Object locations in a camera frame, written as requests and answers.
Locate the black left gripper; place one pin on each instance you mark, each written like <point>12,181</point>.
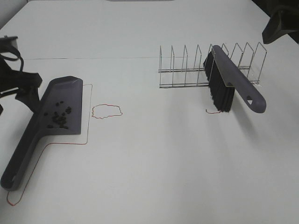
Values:
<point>24,85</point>

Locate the purple plastic dustpan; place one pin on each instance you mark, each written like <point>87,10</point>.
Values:
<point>68,89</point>

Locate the pile of coffee beans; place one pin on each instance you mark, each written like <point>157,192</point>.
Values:
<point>57,117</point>

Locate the purple hand brush black bristles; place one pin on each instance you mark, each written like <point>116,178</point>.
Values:
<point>225,78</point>

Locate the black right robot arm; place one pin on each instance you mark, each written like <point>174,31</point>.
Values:
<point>283,19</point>

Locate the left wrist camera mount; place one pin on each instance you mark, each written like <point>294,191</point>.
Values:
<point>8,41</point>

